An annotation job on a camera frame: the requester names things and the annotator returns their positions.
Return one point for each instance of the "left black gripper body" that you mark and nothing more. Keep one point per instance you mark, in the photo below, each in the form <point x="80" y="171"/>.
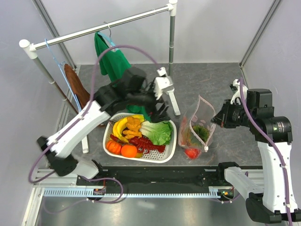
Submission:
<point x="146" y="99"/>

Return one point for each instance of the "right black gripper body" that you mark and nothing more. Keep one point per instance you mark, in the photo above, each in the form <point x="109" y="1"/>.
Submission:
<point x="234" y="115"/>

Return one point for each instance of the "orange toy pineapple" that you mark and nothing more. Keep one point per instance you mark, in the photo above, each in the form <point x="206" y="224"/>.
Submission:
<point x="201" y="132"/>

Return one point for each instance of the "clear pink zip top bag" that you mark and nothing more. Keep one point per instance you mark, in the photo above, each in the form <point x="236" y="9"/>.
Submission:
<point x="200" y="113"/>

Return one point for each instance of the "toy orange fruit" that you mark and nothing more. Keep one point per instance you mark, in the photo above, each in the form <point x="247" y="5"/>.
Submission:
<point x="128" y="151"/>

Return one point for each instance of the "orange toy pumpkin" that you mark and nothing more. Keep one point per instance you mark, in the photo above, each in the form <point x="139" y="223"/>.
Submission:
<point x="113" y="147"/>

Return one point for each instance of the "orange toy ginger root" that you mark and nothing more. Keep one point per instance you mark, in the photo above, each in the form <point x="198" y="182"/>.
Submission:
<point x="133" y="126"/>

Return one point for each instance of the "toy watermelon slice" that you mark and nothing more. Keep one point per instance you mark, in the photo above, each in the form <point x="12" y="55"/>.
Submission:
<point x="183" y="132"/>

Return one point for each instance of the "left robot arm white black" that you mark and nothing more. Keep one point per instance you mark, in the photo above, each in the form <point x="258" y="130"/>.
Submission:
<point x="105" y="102"/>

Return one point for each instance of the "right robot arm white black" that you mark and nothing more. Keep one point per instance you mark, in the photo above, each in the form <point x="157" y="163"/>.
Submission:
<point x="274" y="202"/>

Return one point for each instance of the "green toy lettuce leaf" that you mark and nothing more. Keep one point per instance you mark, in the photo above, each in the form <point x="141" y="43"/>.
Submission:
<point x="158" y="133"/>

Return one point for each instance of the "red toy lobster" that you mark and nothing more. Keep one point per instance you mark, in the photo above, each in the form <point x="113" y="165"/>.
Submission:
<point x="141" y="143"/>

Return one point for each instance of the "white perforated plastic basket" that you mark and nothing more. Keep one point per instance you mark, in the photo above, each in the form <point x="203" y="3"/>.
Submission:
<point x="153" y="156"/>

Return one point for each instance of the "yellow toy bananas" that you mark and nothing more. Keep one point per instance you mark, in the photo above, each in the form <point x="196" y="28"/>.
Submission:
<point x="120" y="125"/>

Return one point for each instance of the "green shirt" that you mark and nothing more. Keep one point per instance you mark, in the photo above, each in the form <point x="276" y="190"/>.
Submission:
<point x="113" y="63"/>

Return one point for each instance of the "brown cloth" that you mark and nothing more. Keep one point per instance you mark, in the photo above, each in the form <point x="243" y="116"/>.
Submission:
<point x="82" y="95"/>

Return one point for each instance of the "blue hanger with shirt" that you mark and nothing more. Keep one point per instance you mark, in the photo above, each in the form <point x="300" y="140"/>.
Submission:
<point x="107" y="38"/>

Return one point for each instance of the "white clothes rack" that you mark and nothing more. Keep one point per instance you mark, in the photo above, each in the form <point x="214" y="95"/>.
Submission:
<point x="73" y="19"/>

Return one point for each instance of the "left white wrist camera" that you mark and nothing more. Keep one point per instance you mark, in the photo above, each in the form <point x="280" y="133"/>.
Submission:
<point x="162" y="83"/>

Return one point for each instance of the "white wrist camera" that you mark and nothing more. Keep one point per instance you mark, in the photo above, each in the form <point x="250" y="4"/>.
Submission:
<point x="162" y="83"/>
<point x="237" y="98"/>

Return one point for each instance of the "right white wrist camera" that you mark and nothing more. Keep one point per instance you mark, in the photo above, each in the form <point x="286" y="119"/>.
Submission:
<point x="237" y="98"/>

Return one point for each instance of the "light blue wire hanger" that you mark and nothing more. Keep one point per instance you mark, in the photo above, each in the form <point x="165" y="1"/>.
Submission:
<point x="60" y="66"/>

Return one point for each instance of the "white slotted cable duct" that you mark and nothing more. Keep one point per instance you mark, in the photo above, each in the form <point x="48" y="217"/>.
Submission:
<point x="97" y="193"/>

